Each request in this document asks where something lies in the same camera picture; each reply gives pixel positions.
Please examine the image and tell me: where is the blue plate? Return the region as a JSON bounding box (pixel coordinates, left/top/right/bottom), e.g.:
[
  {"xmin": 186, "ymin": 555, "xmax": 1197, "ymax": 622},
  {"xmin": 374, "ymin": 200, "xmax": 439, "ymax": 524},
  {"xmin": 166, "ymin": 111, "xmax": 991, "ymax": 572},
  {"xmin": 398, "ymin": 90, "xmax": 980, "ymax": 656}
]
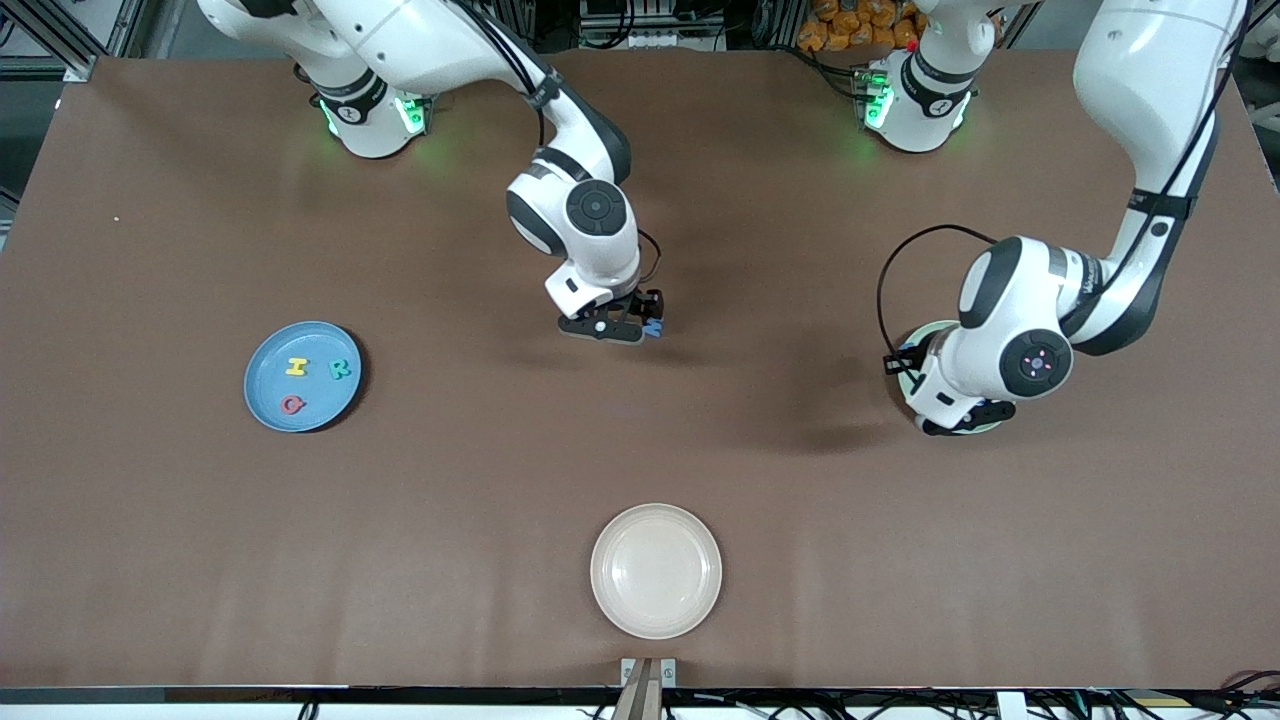
[{"xmin": 244, "ymin": 320, "xmax": 363, "ymax": 434}]

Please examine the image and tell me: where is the green plate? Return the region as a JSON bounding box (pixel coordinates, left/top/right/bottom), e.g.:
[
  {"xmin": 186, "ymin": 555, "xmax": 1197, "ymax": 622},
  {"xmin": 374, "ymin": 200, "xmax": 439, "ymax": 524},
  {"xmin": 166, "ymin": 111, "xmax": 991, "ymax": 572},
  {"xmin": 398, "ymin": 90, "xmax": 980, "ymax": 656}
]
[{"xmin": 897, "ymin": 320, "xmax": 1006, "ymax": 436}]

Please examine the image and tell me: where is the pile of orange objects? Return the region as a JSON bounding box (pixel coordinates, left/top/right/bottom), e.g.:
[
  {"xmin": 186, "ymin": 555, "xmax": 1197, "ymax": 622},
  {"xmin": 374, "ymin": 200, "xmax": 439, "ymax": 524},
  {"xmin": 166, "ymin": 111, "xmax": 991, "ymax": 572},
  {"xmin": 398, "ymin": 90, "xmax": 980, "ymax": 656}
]
[{"xmin": 797, "ymin": 0, "xmax": 926, "ymax": 53}]

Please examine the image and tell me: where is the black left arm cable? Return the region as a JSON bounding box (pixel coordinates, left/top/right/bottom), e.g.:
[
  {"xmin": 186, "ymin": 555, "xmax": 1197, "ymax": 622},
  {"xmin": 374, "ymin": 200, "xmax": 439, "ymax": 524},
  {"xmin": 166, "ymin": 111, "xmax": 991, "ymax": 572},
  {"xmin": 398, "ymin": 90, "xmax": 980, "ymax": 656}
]
[{"xmin": 877, "ymin": 20, "xmax": 1251, "ymax": 366}]

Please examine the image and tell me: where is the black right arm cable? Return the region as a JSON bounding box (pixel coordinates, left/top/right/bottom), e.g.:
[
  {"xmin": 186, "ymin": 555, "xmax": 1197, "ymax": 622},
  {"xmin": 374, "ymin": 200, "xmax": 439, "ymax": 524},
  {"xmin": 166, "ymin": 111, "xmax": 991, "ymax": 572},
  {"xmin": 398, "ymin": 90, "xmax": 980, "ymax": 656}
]
[{"xmin": 445, "ymin": 0, "xmax": 663, "ymax": 291}]

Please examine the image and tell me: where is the beige plate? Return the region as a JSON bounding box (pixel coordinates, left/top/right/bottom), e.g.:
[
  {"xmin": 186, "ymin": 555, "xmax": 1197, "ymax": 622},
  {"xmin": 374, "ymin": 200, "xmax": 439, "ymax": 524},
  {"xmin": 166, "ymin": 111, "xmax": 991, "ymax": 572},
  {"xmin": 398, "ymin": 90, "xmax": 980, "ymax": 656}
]
[{"xmin": 590, "ymin": 503, "xmax": 723, "ymax": 641}]

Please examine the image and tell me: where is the aluminium frame profile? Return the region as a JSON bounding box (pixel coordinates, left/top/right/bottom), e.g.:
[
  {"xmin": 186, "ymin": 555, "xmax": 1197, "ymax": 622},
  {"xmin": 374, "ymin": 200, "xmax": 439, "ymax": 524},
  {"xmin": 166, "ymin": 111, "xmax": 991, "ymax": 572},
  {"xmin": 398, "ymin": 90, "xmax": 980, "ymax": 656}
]
[{"xmin": 0, "ymin": 0, "xmax": 136, "ymax": 83}]

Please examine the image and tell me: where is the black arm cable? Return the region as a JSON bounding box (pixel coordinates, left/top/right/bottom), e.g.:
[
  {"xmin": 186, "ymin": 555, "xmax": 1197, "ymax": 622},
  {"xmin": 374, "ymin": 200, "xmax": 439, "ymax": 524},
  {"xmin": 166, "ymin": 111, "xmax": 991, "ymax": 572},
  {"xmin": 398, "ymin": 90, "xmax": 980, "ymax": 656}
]
[
  {"xmin": 877, "ymin": 20, "xmax": 1251, "ymax": 366},
  {"xmin": 445, "ymin": 0, "xmax": 663, "ymax": 291}
]

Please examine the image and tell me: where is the black and white control box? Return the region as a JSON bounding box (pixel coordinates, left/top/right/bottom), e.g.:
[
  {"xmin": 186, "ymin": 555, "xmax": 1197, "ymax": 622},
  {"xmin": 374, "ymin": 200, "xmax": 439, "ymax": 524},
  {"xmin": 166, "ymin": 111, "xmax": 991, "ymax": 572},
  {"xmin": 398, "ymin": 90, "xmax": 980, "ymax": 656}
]
[{"xmin": 578, "ymin": 0, "xmax": 693, "ymax": 51}]

